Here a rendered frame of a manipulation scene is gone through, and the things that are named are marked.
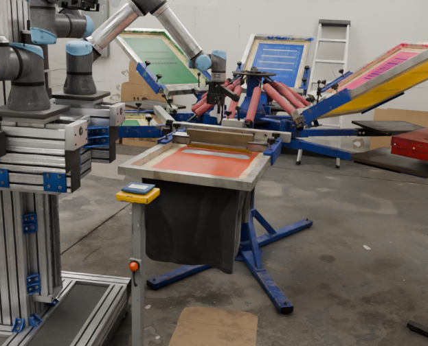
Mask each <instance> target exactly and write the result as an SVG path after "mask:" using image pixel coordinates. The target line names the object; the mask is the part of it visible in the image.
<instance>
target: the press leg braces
mask: <svg viewBox="0 0 428 346"><path fill-rule="evenodd" d="M254 218H255V219H256V220H257V221H258V222H259V223H260V224H261V225H262V226H263V227H264V228H265V229H266V230H267V232H268V233H265V235H267V236H270V237H273V236H275V235H278V234H280V233H279V232H277V231H275V230H274V229H273V227H272V226H271V225H270V224H269V223H268V222H267V221H266V220H265V219H264V218H263V217H262V216H261V215H260V213H259V212H258V211H257V210H255V216H254ZM246 223H247V229H248V233H249V239H250V242H251V249H252V253H253V257H254V264H251V265H252V266H253V268H254V269H255V271H256V272H258V271H266V269H265V268H264V266H263V265H262V261H261V257H260V251H259V247H258V241H257V237H256V232H255V228H254V222H253V219H252V216H251V212H250V215H249V222H246Z"/></svg>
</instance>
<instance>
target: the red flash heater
mask: <svg viewBox="0 0 428 346"><path fill-rule="evenodd" d="M390 145H391V146H392V149H391V154H396V155H400V156H404V157H409V158H413V159H419V160H423V161H428V128H423V129H420V130H415V131H411V132H406V133H403V134H399V135H394V136H392V140H391V144H390Z"/></svg>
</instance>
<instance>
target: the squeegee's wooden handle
mask: <svg viewBox="0 0 428 346"><path fill-rule="evenodd" d="M187 135H189V136H190V143H191V142H192V141H195V142H202V143H215V144H221V145H229V146H241V147H247V149H248V141H251V142H254V135H251V134H244V133H237V132H223V131H215V130H202V129H195V128H188V129H187Z"/></svg>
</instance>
